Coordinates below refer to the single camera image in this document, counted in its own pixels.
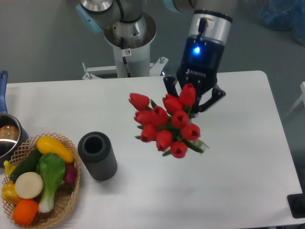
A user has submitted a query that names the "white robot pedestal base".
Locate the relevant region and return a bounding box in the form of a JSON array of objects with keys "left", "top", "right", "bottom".
[{"left": 82, "top": 12, "right": 169, "bottom": 80}]

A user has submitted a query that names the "orange fruit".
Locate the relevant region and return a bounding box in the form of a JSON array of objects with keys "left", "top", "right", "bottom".
[{"left": 13, "top": 199, "right": 38, "bottom": 226}]

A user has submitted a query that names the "yellow banana tip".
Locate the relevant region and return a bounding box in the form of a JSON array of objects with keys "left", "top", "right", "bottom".
[{"left": 3, "top": 160, "right": 16, "bottom": 177}]

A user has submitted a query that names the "yellow bell pepper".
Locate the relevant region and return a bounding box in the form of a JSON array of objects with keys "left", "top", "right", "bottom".
[{"left": 1, "top": 182, "right": 22, "bottom": 205}]

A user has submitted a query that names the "black device at table edge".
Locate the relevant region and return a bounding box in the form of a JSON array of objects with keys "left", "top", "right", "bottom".
[{"left": 287, "top": 194, "right": 305, "bottom": 219}]

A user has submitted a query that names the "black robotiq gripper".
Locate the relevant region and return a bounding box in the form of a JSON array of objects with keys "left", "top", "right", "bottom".
[{"left": 163, "top": 9, "right": 233, "bottom": 113}]

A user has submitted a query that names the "blue handled saucepan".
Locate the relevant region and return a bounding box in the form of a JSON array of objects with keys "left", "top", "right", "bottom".
[{"left": 0, "top": 71, "right": 28, "bottom": 168}]

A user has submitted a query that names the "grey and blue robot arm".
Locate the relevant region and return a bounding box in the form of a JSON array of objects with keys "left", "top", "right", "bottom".
[{"left": 76, "top": 0, "right": 237, "bottom": 114}]

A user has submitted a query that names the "white round radish slice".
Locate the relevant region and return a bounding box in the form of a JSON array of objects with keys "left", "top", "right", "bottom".
[{"left": 15, "top": 172, "right": 43, "bottom": 199}]

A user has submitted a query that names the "woven wicker basket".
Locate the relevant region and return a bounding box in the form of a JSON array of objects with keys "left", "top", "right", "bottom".
[{"left": 0, "top": 133, "right": 81, "bottom": 229}]

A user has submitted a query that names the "dark grey ribbed vase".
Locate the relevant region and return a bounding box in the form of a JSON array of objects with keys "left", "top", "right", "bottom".
[{"left": 78, "top": 132, "right": 118, "bottom": 181}]

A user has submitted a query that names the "white furniture frame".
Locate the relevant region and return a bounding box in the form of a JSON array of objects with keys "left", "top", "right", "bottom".
[{"left": 283, "top": 82, "right": 305, "bottom": 122}]

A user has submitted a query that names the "red tulip bouquet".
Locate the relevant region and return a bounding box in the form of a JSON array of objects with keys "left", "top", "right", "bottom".
[{"left": 129, "top": 83, "right": 208, "bottom": 158}]

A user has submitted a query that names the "purple red onion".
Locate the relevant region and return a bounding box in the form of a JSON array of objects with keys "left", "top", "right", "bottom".
[{"left": 63, "top": 164, "right": 78, "bottom": 184}]

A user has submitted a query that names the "blue plastic bag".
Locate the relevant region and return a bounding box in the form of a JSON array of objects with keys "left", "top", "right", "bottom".
[{"left": 259, "top": 0, "right": 305, "bottom": 45}]

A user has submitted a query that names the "yellow squash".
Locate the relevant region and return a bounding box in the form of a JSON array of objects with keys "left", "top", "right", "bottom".
[{"left": 36, "top": 136, "right": 75, "bottom": 163}]

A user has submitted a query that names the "green bok choy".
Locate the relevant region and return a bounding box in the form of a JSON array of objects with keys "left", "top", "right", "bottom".
[{"left": 36, "top": 153, "right": 65, "bottom": 213}]

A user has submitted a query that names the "green cucumber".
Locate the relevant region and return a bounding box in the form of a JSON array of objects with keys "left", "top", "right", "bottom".
[{"left": 10, "top": 148, "right": 42, "bottom": 182}]

